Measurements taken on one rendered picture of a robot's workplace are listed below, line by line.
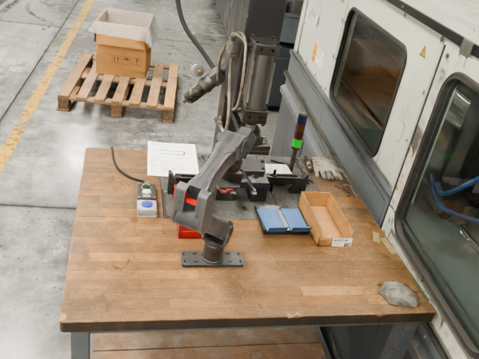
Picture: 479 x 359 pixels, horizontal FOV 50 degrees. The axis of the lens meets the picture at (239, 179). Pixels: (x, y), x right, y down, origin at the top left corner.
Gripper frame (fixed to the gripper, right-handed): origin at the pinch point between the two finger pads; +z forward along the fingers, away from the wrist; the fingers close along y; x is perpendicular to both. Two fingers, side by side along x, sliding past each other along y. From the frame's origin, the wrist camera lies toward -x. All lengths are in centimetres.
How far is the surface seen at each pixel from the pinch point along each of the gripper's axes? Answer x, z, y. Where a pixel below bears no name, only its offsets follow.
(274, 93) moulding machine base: -110, 236, 235
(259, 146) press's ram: -16.4, 7.4, 21.3
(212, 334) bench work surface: -8, 86, -27
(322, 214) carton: -43.2, 24.2, 1.9
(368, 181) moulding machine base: -73, 37, 24
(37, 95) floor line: 110, 252, 231
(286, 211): -27.8, 21.6, 1.8
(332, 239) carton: -40.1, 12.9, -13.2
